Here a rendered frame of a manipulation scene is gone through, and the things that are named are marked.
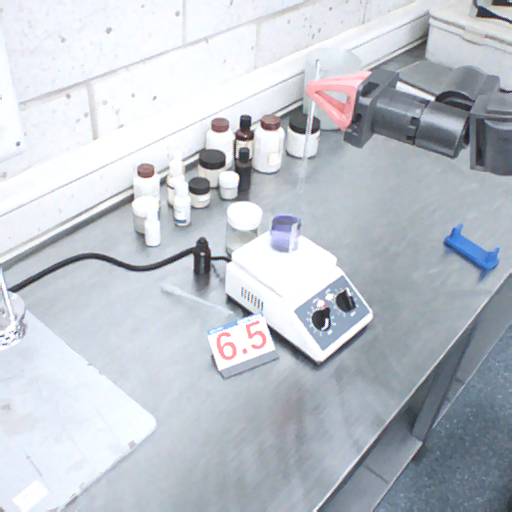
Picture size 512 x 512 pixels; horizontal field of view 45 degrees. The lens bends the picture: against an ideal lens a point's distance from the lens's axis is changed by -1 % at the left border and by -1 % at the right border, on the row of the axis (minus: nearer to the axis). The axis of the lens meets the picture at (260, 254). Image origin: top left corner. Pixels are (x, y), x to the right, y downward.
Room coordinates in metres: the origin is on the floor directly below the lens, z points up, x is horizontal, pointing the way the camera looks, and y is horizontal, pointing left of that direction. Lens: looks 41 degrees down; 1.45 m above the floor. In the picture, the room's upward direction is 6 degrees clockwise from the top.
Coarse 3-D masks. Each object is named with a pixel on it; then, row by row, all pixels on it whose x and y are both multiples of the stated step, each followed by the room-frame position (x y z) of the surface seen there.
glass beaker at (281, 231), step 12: (276, 204) 0.76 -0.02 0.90; (288, 204) 0.76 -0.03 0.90; (300, 204) 0.76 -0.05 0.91; (300, 216) 0.72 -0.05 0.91; (276, 228) 0.72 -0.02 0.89; (288, 228) 0.71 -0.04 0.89; (300, 228) 0.73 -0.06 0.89; (276, 240) 0.72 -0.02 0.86; (288, 240) 0.72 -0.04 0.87; (300, 240) 0.73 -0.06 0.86; (276, 252) 0.72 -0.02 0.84; (288, 252) 0.72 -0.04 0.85
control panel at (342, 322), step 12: (324, 288) 0.68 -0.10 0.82; (336, 288) 0.68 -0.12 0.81; (312, 300) 0.65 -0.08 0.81; (324, 300) 0.66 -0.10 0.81; (360, 300) 0.68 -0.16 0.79; (300, 312) 0.63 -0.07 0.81; (312, 312) 0.63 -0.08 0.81; (336, 312) 0.65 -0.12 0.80; (348, 312) 0.66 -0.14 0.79; (360, 312) 0.66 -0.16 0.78; (312, 324) 0.62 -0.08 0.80; (336, 324) 0.63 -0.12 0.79; (348, 324) 0.64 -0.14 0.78; (312, 336) 0.60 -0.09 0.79; (324, 336) 0.61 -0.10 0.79; (336, 336) 0.61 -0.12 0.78; (324, 348) 0.59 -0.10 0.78
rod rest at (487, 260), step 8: (456, 232) 0.90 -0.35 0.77; (448, 240) 0.90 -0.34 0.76; (456, 240) 0.90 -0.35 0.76; (464, 240) 0.90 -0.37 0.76; (456, 248) 0.88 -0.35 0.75; (464, 248) 0.88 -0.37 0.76; (472, 248) 0.88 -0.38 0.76; (480, 248) 0.88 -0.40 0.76; (496, 248) 0.86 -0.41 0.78; (472, 256) 0.86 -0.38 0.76; (480, 256) 0.86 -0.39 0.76; (488, 256) 0.84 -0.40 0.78; (480, 264) 0.84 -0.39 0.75; (488, 264) 0.84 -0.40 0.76; (496, 264) 0.85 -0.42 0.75
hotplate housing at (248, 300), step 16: (240, 272) 0.69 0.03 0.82; (336, 272) 0.71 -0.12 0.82; (240, 288) 0.68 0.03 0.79; (256, 288) 0.66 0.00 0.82; (304, 288) 0.67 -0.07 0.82; (320, 288) 0.67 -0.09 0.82; (240, 304) 0.68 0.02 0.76; (256, 304) 0.66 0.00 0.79; (272, 304) 0.64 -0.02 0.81; (288, 304) 0.63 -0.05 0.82; (272, 320) 0.64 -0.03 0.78; (288, 320) 0.62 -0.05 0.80; (368, 320) 0.66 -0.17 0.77; (288, 336) 0.62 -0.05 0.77; (304, 336) 0.60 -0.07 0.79; (352, 336) 0.64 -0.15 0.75; (304, 352) 0.60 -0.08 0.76; (320, 352) 0.58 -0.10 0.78
